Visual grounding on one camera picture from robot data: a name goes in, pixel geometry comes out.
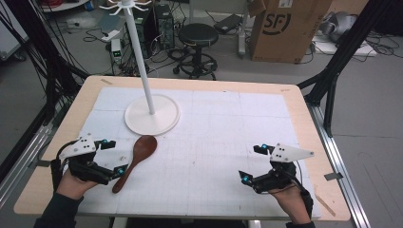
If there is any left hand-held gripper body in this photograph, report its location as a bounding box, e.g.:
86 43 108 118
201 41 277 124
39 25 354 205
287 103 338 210
58 133 116 186

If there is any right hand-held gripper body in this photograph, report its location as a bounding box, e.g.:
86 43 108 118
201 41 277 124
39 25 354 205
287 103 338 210
251 142 316 195

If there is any brown wooden spoon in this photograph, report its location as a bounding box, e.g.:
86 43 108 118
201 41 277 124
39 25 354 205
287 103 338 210
111 135 159 195

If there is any person's left hand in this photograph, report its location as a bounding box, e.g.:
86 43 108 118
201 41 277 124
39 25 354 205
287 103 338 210
56 167 100 201

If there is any person's right hand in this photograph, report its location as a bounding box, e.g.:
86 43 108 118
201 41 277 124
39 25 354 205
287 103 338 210
269 185 313 226

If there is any white grid mat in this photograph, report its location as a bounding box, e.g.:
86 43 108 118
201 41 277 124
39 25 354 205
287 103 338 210
47 86 321 219

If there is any white hook rack stand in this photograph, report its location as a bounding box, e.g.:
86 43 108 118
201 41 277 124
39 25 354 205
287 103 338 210
99 0 182 137

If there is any power supply with green display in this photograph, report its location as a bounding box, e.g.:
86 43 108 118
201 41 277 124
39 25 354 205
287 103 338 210
110 38 124 65

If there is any white power strip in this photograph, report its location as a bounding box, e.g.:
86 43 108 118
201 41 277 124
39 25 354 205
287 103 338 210
100 28 122 43

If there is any brown cardboard box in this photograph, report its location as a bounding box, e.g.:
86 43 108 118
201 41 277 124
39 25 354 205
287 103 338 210
247 0 334 65

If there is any black computer tower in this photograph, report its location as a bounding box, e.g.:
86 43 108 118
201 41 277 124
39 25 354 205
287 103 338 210
134 6 160 60
155 3 176 51

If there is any white flat board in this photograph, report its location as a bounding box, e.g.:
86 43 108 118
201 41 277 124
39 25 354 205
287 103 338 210
312 33 378 57

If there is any black flat case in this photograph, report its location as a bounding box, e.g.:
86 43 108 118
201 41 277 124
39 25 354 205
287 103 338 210
214 13 243 35

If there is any black round stool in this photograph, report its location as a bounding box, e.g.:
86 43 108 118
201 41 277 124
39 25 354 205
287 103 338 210
172 22 221 81

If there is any white cabinet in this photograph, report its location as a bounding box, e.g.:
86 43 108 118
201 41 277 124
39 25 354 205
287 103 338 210
0 4 29 61

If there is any grey bag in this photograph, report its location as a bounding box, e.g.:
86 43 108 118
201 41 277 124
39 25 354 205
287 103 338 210
319 10 357 44

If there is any white round table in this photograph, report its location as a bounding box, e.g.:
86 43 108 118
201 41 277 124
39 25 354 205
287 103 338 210
40 0 91 13

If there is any left hand-held gripper black cable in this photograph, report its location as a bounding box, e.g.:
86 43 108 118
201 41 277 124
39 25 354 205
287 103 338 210
50 140 80 193

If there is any hand-held gripper black cable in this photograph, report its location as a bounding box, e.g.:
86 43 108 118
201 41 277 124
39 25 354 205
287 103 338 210
50 140 80 193
284 170 315 219

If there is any aluminium rail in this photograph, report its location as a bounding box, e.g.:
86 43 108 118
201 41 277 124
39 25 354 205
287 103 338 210
0 104 55 207
305 103 372 228

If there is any right hand-held gripper black cable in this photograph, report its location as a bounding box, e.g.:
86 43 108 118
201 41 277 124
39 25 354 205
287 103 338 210
284 170 315 219

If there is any black metal frame stand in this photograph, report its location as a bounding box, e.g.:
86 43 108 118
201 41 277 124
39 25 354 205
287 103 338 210
297 0 395 139
0 0 89 127

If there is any white metal post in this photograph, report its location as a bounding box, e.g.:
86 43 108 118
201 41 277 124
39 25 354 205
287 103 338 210
237 0 251 60

